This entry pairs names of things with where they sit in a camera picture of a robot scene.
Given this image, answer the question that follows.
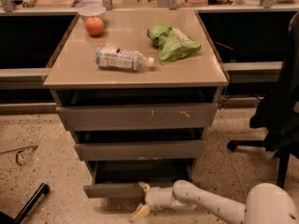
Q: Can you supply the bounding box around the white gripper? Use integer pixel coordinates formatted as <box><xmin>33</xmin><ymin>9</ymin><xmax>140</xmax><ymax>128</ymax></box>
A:
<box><xmin>130</xmin><ymin>182</ymin><xmax>175</xmax><ymax>223</ymax></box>

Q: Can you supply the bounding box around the grey bottom drawer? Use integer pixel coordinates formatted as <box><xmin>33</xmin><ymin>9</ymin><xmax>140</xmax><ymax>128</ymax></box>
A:
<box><xmin>83</xmin><ymin>159</ymin><xmax>193</xmax><ymax>198</ymax></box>

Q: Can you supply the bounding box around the grey drawer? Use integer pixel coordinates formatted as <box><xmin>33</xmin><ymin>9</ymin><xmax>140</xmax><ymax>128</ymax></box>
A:
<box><xmin>74</xmin><ymin>140</ymin><xmax>205</xmax><ymax>161</ymax></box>
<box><xmin>83</xmin><ymin>159</ymin><xmax>193</xmax><ymax>198</ymax></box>
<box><xmin>57</xmin><ymin>103</ymin><xmax>217</xmax><ymax>132</ymax></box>

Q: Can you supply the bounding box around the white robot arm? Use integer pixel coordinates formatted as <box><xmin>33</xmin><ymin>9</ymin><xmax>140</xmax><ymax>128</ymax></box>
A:
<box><xmin>130</xmin><ymin>180</ymin><xmax>299</xmax><ymax>224</ymax></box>

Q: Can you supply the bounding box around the grey middle drawer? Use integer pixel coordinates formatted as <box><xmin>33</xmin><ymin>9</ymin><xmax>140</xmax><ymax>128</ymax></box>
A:
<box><xmin>74</xmin><ymin>140</ymin><xmax>205</xmax><ymax>161</ymax></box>

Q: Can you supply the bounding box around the grey top drawer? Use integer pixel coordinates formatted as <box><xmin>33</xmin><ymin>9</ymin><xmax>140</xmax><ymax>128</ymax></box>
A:
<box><xmin>57</xmin><ymin>103</ymin><xmax>217</xmax><ymax>132</ymax></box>

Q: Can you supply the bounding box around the grey drawer cabinet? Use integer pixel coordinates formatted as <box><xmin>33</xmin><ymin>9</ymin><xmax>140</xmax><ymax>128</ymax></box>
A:
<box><xmin>42</xmin><ymin>7</ymin><xmax>229</xmax><ymax>166</ymax></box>

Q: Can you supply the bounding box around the metal tool on floor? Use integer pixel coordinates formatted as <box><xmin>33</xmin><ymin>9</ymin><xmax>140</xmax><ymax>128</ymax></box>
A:
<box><xmin>0</xmin><ymin>145</ymin><xmax>37</xmax><ymax>166</ymax></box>

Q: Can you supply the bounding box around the black chair leg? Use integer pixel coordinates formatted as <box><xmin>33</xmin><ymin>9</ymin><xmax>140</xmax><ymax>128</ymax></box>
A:
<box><xmin>0</xmin><ymin>183</ymin><xmax>50</xmax><ymax>224</ymax></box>

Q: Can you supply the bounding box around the clear plastic water bottle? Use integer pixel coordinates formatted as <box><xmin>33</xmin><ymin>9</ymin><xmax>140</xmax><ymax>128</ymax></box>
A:
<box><xmin>95</xmin><ymin>46</ymin><xmax>155</xmax><ymax>71</ymax></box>

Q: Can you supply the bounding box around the green chip bag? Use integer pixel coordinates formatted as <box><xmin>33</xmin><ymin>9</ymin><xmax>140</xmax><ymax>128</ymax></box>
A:
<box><xmin>147</xmin><ymin>24</ymin><xmax>201</xmax><ymax>64</ymax></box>

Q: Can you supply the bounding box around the black office chair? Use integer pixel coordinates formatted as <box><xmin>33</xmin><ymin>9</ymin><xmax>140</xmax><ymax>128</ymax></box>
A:
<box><xmin>227</xmin><ymin>12</ymin><xmax>299</xmax><ymax>189</ymax></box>

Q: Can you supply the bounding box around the red apple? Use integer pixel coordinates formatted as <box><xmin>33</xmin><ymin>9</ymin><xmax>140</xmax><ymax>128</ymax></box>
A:
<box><xmin>85</xmin><ymin>17</ymin><xmax>105</xmax><ymax>36</ymax></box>

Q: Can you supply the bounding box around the white bowl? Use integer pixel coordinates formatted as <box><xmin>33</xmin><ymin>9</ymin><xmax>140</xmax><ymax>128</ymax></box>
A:
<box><xmin>78</xmin><ymin>5</ymin><xmax>107</xmax><ymax>21</ymax></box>

